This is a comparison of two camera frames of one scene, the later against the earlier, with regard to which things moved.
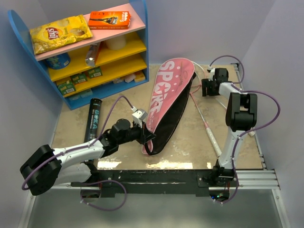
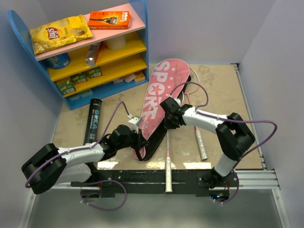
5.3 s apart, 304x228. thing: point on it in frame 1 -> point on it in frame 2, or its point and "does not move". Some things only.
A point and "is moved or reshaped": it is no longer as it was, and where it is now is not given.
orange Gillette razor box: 109,20 does not move
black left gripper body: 136,133 -> 133,140
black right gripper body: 209,86 -> 168,123
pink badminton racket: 251,133 -> 202,147
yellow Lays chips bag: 59,33 does not move
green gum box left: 67,88 does not move
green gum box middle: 79,78 does not move
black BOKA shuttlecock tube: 92,123 does not move
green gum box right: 95,72 does not move
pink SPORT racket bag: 172,82 is moved or reshaped
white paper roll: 116,43 does not move
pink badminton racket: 214,143 -> 168,185
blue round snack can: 59,62 does not move
